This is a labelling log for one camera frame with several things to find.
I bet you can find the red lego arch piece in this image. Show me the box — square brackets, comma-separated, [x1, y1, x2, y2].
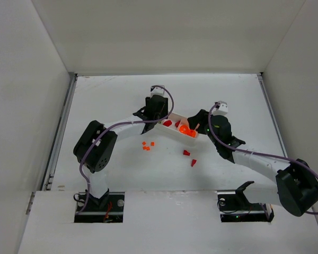
[163, 120, 172, 126]

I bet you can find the orange round lego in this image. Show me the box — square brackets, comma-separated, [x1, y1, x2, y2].
[179, 125, 189, 135]
[187, 129, 198, 138]

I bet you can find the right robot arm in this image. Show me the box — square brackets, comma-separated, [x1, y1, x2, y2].
[187, 110, 318, 217]

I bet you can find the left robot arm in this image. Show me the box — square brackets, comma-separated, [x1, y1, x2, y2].
[73, 95, 169, 199]

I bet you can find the white three-compartment tray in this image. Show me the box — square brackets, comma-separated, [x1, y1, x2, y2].
[155, 113, 199, 146]

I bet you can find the red lego slope piece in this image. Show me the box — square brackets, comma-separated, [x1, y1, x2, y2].
[183, 150, 190, 156]

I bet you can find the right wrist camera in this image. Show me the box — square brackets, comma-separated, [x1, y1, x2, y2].
[212, 101, 228, 116]

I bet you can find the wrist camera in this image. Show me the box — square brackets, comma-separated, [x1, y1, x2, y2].
[212, 101, 228, 116]
[150, 86, 165, 97]

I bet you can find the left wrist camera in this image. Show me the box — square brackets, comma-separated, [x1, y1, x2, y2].
[150, 86, 165, 97]

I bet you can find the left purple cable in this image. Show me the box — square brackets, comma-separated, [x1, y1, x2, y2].
[79, 85, 175, 216]

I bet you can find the purple cable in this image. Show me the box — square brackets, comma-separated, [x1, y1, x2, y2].
[208, 103, 318, 215]
[79, 85, 175, 216]

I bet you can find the right metal rail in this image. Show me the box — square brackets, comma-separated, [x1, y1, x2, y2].
[257, 72, 288, 157]

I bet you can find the metal rail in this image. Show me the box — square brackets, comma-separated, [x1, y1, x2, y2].
[37, 72, 78, 191]
[257, 72, 288, 157]

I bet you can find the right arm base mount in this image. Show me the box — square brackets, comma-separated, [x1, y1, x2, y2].
[217, 181, 275, 223]

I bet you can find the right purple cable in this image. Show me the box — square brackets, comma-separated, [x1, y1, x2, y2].
[208, 103, 318, 215]

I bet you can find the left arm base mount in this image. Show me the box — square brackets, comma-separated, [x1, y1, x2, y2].
[74, 192, 125, 223]

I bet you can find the left metal rail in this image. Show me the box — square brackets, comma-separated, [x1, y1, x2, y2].
[37, 72, 78, 191]

